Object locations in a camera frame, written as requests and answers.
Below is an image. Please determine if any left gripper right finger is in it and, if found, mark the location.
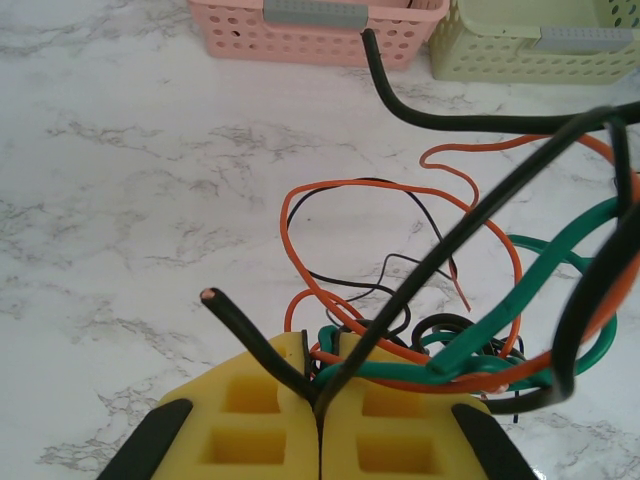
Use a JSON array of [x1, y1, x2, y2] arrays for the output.
[[318, 332, 539, 480]]

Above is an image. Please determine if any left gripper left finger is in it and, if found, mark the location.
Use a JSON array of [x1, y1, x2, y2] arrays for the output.
[[102, 330, 322, 480]]

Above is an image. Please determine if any green cable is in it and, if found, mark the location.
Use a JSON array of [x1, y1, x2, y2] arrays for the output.
[[427, 197, 624, 374], [312, 233, 620, 387]]

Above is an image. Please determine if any pile of wires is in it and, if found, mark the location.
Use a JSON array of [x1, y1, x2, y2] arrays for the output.
[[199, 102, 632, 416]]

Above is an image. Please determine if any black cable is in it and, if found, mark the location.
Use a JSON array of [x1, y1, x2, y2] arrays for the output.
[[360, 27, 640, 136], [287, 177, 461, 351]]

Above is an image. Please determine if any orange-red cable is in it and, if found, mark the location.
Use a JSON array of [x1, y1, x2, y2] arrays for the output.
[[279, 178, 525, 396]]

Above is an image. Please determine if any dark wire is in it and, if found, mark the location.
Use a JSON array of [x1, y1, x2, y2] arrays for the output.
[[418, 133, 640, 396]]

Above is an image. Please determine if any pale green plastic basket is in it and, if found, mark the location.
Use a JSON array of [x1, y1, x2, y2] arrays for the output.
[[427, 0, 640, 86]]

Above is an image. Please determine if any pink plastic basket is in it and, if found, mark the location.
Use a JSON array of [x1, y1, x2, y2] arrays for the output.
[[187, 0, 451, 71]]

